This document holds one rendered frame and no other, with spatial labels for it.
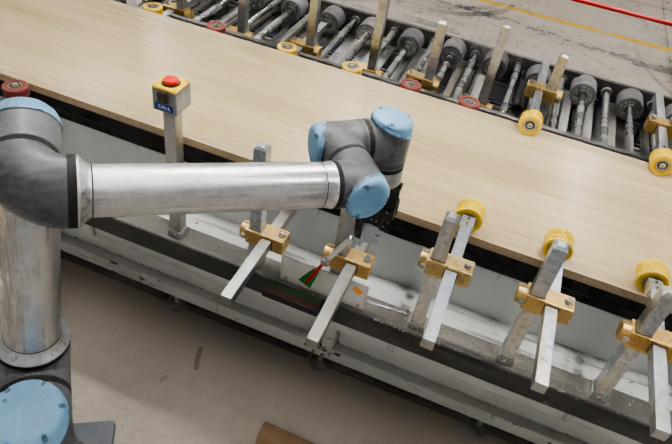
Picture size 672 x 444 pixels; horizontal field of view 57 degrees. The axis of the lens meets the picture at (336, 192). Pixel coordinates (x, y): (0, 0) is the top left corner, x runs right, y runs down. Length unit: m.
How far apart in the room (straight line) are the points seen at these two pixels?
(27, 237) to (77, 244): 1.50
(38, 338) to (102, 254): 1.25
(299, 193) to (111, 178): 0.31
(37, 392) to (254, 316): 1.13
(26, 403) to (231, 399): 1.10
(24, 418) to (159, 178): 0.61
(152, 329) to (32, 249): 1.40
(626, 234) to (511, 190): 0.35
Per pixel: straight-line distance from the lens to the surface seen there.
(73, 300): 2.73
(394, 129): 1.24
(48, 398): 1.42
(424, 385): 2.31
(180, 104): 1.61
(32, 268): 1.27
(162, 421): 2.35
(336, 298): 1.56
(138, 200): 1.01
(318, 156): 1.21
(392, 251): 1.88
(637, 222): 2.08
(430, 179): 1.92
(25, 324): 1.39
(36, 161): 1.01
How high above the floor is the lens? 2.04
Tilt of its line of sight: 39 degrees down
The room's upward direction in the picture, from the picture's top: 9 degrees clockwise
